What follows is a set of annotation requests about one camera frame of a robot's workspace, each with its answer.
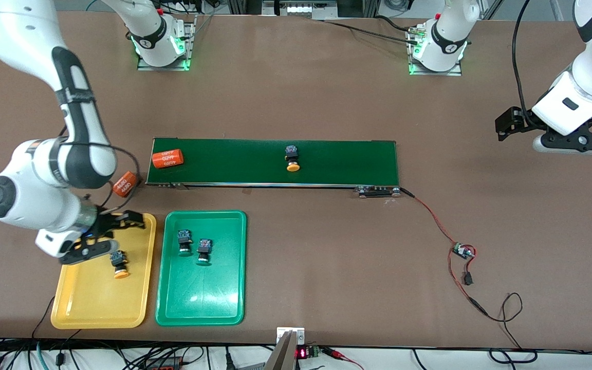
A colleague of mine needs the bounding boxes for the orange printed cylinder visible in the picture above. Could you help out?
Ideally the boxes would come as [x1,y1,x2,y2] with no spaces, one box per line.
[113,171,137,198]
[152,149,184,169]

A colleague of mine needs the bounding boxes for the yellow mushroom push button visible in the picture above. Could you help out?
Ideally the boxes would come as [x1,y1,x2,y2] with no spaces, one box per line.
[110,250,130,280]
[284,145,302,172]

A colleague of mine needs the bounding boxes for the yellow plastic tray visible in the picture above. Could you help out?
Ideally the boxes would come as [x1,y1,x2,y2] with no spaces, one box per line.
[50,213,157,329]

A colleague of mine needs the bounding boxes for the green plastic tray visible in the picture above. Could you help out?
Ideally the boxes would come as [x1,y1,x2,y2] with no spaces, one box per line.
[155,210,248,327]

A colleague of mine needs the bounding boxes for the small green circuit board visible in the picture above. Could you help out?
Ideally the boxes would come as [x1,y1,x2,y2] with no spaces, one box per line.
[452,243,477,261]

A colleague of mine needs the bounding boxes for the red power strip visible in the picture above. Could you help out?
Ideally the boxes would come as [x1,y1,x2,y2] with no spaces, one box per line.
[143,359,184,370]

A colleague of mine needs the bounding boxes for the green conveyor belt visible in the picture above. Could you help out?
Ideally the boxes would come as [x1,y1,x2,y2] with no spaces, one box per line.
[145,137,401,199]

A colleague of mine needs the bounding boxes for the grey metal control box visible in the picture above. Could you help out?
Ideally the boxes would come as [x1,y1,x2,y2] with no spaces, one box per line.
[262,0,339,21]

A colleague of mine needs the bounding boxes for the red clip lead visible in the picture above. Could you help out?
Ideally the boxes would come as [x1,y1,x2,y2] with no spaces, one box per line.
[321,346,364,370]

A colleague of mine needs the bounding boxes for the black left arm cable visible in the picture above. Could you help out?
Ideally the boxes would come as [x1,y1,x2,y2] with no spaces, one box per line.
[512,0,535,124]

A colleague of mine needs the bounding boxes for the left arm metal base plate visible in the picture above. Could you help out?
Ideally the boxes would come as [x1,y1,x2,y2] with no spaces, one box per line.
[408,50,464,77]

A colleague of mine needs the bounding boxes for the thin black cable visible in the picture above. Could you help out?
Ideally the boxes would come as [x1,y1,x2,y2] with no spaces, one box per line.
[31,297,56,341]

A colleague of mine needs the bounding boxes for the teal cable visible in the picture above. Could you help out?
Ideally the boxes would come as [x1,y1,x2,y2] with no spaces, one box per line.
[35,342,51,370]

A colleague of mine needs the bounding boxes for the red black power cable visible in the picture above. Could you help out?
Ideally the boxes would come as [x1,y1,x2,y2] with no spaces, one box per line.
[400,187,538,363]

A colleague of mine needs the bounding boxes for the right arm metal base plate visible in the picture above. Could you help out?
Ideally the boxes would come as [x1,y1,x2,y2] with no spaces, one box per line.
[137,14,197,71]

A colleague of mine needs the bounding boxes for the black base cable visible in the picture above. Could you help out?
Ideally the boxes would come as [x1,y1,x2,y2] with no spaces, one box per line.
[322,15,426,48]

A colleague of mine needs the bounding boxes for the grey metal camera stand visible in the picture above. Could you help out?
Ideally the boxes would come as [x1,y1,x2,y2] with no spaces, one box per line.
[263,327,306,370]

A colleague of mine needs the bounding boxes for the black frame post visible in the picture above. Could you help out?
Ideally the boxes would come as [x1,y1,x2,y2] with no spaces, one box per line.
[227,0,263,15]

